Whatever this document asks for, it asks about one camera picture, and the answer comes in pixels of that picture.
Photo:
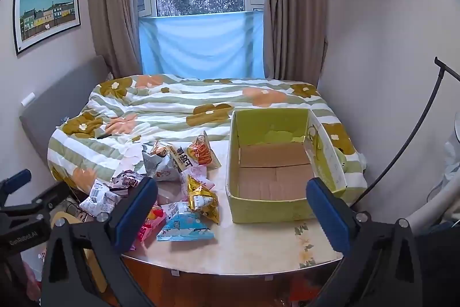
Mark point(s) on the pink white snack packet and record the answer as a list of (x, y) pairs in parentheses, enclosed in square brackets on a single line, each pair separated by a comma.
[(197, 174)]

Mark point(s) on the white barcode snack packet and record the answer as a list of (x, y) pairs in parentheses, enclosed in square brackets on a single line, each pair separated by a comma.
[(99, 197)]

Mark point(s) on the white wall switch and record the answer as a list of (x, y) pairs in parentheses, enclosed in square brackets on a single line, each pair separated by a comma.
[(28, 99)]

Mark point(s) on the white fan stand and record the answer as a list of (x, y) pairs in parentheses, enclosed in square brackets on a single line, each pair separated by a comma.
[(445, 184)]

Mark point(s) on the purple snack packet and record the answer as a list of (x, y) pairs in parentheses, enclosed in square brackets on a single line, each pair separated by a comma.
[(125, 181)]

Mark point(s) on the floral striped blanket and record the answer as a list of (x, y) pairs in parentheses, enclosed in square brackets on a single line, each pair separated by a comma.
[(154, 105)]

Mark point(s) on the framed wall poster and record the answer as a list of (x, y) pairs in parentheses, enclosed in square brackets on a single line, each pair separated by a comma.
[(46, 14)]

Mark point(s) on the orange sticks snack packet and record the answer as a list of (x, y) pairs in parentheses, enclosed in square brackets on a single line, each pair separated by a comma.
[(201, 150)]

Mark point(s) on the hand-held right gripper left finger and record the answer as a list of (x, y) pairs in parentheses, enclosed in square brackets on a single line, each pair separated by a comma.
[(133, 215)]

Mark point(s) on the brown curtain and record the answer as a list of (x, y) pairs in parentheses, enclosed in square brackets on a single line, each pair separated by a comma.
[(111, 5), (294, 12)]

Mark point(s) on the yellow white lettered snack packet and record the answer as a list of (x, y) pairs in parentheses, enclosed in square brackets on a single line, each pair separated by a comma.
[(181, 157)]

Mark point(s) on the light blue cloth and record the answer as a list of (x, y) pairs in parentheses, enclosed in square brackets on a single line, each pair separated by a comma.
[(201, 44)]

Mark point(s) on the grey white snack packet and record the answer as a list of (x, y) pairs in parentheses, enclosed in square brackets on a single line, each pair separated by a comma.
[(158, 168)]

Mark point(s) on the gold foil snack packet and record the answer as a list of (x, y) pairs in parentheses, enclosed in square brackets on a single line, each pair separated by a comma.
[(203, 201)]

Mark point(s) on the light blue snack packet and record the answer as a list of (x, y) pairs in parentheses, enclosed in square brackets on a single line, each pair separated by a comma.
[(183, 228)]

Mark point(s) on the green cardboard box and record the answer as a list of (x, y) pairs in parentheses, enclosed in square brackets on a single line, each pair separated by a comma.
[(273, 181)]

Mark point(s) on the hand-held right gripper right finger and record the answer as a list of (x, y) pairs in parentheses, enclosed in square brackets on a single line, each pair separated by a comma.
[(327, 217)]

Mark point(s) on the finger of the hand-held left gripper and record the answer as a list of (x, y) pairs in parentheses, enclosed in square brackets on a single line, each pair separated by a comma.
[(18, 178), (54, 193)]

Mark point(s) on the pink striped snack packet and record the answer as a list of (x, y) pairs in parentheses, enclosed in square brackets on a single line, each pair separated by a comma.
[(152, 226)]

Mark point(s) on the grey headboard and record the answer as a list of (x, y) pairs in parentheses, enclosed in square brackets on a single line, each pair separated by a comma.
[(61, 102)]

